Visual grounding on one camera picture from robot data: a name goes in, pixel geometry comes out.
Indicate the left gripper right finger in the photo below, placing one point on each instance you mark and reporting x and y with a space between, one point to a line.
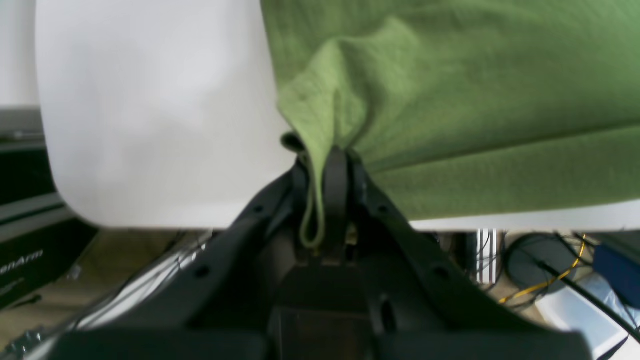
421 306

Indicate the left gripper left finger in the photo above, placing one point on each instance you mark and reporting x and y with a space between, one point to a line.
218 307

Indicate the olive green t-shirt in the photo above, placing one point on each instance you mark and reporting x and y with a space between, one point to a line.
461 108

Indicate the black equipment box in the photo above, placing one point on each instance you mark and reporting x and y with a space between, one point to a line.
41 239

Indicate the blue box under table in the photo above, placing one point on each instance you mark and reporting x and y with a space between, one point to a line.
621 273

